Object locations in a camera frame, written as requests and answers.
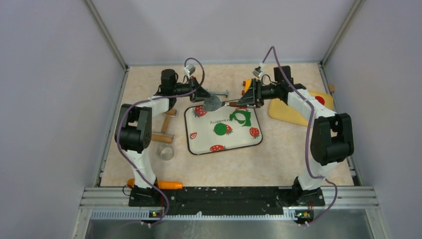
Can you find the orange marker pen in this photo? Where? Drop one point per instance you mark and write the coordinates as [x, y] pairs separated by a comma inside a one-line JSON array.
[[167, 185]]

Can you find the grey toy bolt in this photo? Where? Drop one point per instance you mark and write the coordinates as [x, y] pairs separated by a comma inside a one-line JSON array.
[[219, 93]]

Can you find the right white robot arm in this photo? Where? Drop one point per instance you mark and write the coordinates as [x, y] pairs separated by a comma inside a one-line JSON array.
[[329, 137]]

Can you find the white strawberry tray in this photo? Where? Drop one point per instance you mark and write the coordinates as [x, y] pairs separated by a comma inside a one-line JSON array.
[[201, 138]]

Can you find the green dough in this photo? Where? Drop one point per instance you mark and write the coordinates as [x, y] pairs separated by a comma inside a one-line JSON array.
[[242, 117]]

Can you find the wooden handled scraper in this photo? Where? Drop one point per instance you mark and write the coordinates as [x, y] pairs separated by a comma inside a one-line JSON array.
[[214, 103]]

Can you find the yellow cutting board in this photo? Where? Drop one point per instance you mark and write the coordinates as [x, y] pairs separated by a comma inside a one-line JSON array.
[[281, 111]]

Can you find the red dough disc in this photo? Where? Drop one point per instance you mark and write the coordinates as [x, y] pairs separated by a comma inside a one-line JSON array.
[[320, 99]]

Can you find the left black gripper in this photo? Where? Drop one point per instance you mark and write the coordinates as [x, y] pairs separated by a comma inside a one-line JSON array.
[[199, 94]]

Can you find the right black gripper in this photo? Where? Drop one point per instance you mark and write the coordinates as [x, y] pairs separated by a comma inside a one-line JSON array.
[[253, 96]]

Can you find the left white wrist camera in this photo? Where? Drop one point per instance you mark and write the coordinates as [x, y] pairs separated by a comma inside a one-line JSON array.
[[189, 70]]

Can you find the round green dough wrapper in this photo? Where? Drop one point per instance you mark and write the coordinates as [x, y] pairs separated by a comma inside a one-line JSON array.
[[220, 129]]

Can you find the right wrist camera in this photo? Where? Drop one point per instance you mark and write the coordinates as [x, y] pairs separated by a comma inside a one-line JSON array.
[[258, 73]]

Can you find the yellow toy car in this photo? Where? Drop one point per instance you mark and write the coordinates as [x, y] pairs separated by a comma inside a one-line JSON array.
[[246, 85]]

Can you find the wooden rolling pin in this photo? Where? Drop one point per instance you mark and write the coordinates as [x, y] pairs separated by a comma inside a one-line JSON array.
[[162, 136]]

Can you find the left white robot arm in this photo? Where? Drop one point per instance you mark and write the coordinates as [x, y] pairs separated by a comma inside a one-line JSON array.
[[133, 132]]

